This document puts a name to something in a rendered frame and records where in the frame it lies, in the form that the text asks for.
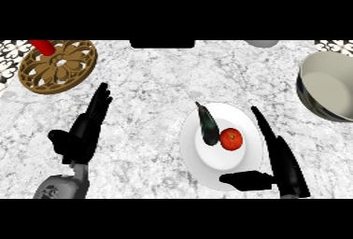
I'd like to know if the red cylindrical object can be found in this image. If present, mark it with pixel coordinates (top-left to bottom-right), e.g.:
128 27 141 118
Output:
29 39 57 57

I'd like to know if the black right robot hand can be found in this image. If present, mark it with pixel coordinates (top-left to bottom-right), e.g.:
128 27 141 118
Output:
218 105 311 199

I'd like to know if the white round plate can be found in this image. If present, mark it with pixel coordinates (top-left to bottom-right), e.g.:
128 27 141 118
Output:
178 102 264 192

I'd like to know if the dark green eggplant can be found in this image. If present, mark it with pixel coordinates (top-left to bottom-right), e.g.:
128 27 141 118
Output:
195 101 221 147

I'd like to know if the brown carved wooden trivet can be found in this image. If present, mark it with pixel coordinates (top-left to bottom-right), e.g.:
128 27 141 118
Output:
16 39 99 95

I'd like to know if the grey bowl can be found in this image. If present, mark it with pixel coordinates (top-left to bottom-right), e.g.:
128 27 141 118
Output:
295 50 353 123

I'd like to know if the grey rounded object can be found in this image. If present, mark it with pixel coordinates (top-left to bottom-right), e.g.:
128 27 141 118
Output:
242 39 280 49

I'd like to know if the black and white patterned tile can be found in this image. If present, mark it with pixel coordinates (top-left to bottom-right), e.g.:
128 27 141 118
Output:
0 39 35 94
313 39 353 58

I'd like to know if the red tomato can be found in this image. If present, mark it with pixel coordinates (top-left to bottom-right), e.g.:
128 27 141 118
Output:
218 127 243 152

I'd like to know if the black rectangular object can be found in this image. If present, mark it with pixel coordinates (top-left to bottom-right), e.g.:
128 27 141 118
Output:
128 39 198 49

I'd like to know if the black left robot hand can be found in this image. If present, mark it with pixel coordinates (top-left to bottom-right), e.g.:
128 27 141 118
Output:
47 82 113 166

